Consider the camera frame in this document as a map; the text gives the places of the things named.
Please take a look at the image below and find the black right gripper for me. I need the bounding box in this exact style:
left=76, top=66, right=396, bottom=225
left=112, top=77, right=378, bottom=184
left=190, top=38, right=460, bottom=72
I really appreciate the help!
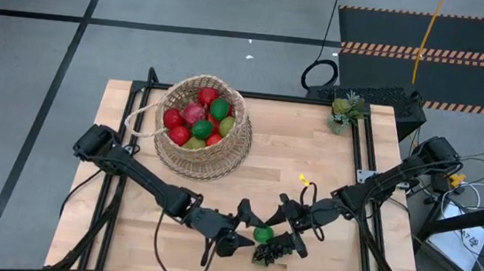
left=261, top=190, right=347, bottom=263

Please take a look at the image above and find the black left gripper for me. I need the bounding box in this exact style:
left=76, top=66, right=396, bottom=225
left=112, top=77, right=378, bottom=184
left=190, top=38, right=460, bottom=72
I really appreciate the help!
left=187, top=192, right=270, bottom=262

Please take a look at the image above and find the small light green lime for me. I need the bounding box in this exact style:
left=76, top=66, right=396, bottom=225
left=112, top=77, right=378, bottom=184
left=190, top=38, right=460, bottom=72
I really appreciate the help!
left=251, top=224, right=276, bottom=245

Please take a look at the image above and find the black grape bunch with leaf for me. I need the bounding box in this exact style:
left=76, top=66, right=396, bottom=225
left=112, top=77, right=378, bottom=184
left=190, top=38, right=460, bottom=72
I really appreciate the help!
left=250, top=233, right=300, bottom=271

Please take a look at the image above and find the red apple with yellow blush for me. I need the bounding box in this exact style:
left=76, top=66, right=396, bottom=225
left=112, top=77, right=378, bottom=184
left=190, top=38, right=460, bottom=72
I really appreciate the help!
left=205, top=131, right=224, bottom=149

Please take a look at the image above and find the green speckled pear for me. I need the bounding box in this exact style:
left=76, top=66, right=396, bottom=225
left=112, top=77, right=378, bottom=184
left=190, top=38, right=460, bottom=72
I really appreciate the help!
left=182, top=135, right=208, bottom=152
left=217, top=115, right=237, bottom=139

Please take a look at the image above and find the dark green lime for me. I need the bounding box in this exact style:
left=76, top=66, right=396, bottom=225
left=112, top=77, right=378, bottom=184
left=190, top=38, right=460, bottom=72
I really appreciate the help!
left=208, top=97, right=231, bottom=122
left=190, top=119, right=215, bottom=142

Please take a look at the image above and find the red bell pepper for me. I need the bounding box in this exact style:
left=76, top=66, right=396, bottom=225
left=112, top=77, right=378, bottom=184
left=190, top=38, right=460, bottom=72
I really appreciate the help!
left=167, top=123, right=193, bottom=148

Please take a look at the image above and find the pink dragon fruit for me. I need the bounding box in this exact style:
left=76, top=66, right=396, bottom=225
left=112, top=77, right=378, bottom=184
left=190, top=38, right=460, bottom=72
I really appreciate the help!
left=179, top=98, right=208, bottom=128

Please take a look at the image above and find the small green succulent plant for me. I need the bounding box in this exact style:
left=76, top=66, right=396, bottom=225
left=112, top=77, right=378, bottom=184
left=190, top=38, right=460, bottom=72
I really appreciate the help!
left=326, top=89, right=367, bottom=138

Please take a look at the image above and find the black perforated equipment box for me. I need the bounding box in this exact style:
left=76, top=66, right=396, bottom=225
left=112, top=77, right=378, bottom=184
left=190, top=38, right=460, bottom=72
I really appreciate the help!
left=302, top=76, right=431, bottom=144

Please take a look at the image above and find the white paper sheet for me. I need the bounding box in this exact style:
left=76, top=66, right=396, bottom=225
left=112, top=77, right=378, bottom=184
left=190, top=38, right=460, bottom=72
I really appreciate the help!
left=424, top=201, right=484, bottom=271

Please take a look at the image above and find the black metal beam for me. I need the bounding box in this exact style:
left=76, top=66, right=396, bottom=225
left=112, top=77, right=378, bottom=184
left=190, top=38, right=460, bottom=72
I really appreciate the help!
left=417, top=192, right=484, bottom=247

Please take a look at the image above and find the black hazard-striped floor mat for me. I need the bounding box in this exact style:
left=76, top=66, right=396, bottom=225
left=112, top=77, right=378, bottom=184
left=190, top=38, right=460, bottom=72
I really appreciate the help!
left=328, top=2, right=484, bottom=116

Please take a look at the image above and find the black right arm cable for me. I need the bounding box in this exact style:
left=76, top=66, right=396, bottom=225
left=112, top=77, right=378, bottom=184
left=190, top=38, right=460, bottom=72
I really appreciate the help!
left=294, top=181, right=332, bottom=243

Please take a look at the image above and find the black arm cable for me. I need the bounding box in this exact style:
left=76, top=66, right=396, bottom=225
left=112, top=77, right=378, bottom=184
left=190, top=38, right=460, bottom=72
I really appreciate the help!
left=294, top=181, right=332, bottom=243
left=52, top=162, right=226, bottom=271

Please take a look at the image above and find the woven wicker basket with handles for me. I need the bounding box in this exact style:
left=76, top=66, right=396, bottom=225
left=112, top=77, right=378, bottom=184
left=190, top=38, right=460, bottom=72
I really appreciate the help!
left=118, top=66, right=260, bottom=186

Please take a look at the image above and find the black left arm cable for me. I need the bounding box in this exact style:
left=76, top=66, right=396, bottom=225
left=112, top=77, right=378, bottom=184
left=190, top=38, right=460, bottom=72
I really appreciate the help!
left=52, top=162, right=226, bottom=271

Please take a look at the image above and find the silver frame bracket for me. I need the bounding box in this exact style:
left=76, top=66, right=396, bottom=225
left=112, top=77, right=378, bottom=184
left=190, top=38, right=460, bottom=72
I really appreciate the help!
left=355, top=168, right=382, bottom=186

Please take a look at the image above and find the black aluminium table frame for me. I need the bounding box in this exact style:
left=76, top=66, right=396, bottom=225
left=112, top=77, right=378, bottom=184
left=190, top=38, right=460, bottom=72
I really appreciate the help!
left=48, top=58, right=441, bottom=271

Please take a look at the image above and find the black hanging cable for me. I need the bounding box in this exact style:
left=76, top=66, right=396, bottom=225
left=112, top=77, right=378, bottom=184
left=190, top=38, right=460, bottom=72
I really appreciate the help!
left=298, top=0, right=347, bottom=95

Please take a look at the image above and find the yellow cable connector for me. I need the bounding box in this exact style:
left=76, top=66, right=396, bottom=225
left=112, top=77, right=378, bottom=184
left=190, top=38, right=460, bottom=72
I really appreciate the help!
left=449, top=172, right=467, bottom=189

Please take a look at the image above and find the yellow hanging cable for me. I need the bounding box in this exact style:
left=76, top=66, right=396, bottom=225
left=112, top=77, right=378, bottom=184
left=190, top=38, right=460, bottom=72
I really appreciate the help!
left=410, top=0, right=448, bottom=88

